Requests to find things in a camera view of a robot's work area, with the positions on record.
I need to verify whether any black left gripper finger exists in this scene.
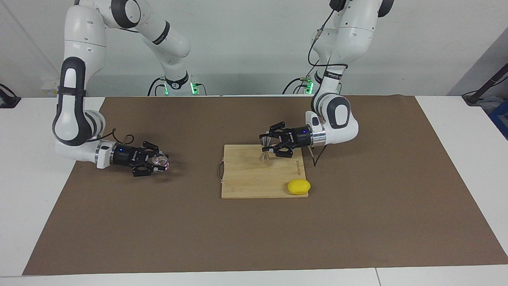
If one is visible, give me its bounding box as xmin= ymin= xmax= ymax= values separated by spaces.
xmin=262 ymin=143 xmax=295 ymax=159
xmin=259 ymin=122 xmax=287 ymax=141

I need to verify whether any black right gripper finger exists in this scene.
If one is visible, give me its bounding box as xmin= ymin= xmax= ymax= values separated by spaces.
xmin=142 ymin=140 xmax=169 ymax=159
xmin=132 ymin=164 xmax=167 ymax=178

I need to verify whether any steel double jigger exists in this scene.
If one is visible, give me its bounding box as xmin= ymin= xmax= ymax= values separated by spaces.
xmin=259 ymin=135 xmax=275 ymax=163

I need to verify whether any yellow lemon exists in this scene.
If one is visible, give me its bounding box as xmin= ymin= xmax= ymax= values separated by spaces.
xmin=287 ymin=179 xmax=311 ymax=196

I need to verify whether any bamboo cutting board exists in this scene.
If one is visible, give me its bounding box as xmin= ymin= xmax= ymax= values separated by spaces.
xmin=217 ymin=144 xmax=309 ymax=199

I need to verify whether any large brown table mat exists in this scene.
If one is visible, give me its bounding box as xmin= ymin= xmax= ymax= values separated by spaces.
xmin=23 ymin=95 xmax=508 ymax=276

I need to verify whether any black desk object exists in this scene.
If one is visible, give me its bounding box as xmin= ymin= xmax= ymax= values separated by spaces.
xmin=0 ymin=83 xmax=21 ymax=108

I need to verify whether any black stand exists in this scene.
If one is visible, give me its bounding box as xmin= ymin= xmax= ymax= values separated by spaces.
xmin=462 ymin=64 xmax=508 ymax=106

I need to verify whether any blue box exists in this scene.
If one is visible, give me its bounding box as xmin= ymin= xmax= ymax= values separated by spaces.
xmin=489 ymin=99 xmax=508 ymax=140

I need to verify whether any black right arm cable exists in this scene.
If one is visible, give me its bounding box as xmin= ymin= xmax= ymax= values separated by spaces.
xmin=97 ymin=128 xmax=135 ymax=146

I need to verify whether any black base cable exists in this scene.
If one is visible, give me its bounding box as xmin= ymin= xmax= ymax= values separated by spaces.
xmin=148 ymin=77 xmax=165 ymax=97
xmin=282 ymin=77 xmax=314 ymax=95

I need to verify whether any white wall socket box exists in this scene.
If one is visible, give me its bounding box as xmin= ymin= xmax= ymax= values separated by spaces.
xmin=42 ymin=77 xmax=61 ymax=97

